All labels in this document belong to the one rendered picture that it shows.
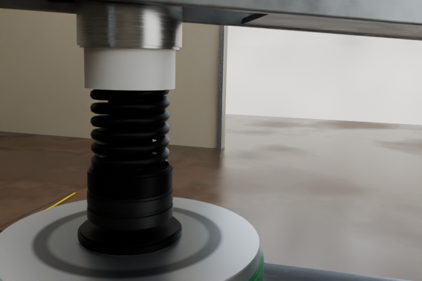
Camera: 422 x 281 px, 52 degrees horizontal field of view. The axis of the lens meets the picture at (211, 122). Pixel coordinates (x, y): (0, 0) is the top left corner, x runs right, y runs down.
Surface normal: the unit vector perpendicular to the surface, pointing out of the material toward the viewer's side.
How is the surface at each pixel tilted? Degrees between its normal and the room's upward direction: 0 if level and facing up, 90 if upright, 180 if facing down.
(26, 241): 0
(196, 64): 90
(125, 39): 90
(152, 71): 90
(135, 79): 90
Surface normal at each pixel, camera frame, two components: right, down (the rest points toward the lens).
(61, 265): 0.03, -0.99
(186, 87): -0.28, 0.12
